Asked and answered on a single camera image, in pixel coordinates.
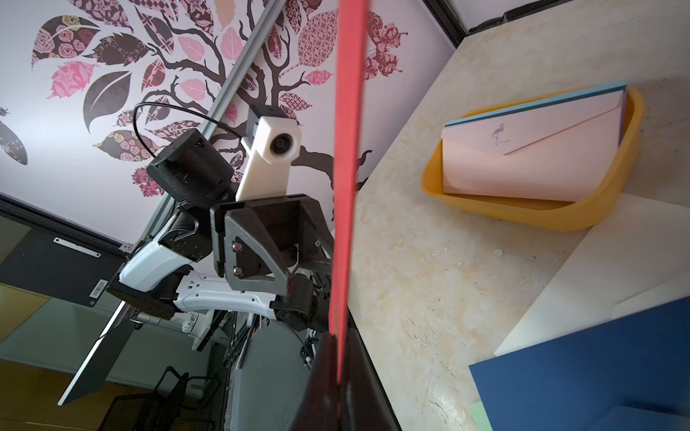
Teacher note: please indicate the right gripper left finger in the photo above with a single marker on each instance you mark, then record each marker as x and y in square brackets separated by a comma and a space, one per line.
[319, 409]

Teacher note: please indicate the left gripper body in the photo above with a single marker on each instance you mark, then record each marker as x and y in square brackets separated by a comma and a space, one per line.
[280, 246]

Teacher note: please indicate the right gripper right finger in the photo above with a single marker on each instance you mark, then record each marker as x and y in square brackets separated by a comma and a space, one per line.
[364, 403]

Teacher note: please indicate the light green envelope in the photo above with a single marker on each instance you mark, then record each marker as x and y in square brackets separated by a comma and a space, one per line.
[480, 417]

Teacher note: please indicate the red envelope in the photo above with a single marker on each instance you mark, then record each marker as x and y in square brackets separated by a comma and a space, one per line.
[352, 35]

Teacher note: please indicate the navy blue envelope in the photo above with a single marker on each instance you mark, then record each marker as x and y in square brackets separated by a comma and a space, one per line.
[630, 373]

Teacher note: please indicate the yellow plastic storage box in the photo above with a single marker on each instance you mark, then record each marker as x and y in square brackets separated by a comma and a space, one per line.
[552, 215]

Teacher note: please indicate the pink envelope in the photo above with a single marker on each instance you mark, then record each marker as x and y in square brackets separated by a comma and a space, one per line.
[559, 152]

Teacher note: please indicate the white envelope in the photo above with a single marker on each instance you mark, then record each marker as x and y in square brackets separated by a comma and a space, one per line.
[642, 244]

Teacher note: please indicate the light blue envelope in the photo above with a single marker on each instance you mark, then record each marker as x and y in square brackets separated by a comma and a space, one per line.
[541, 103]

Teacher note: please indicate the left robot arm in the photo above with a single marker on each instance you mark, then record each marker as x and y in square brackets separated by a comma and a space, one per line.
[174, 272]

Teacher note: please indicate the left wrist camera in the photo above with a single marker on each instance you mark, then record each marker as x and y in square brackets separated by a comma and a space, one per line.
[272, 142]

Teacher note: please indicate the aluminium rail left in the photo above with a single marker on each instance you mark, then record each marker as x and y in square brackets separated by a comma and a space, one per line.
[100, 360]

